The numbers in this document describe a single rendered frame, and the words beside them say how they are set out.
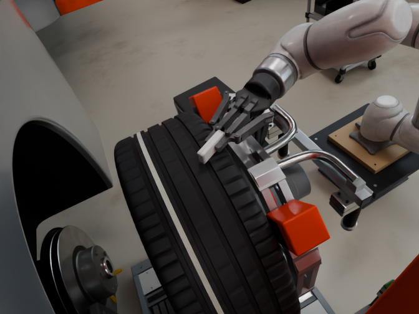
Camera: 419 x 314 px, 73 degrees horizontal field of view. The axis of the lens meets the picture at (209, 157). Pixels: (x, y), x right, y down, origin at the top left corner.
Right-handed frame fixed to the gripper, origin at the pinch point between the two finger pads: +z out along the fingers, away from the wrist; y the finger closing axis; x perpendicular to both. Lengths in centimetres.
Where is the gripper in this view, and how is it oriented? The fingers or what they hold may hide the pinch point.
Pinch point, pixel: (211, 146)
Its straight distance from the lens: 57.0
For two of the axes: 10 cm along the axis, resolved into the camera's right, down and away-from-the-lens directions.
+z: -6.2, 7.0, -3.6
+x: -1.2, -5.4, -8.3
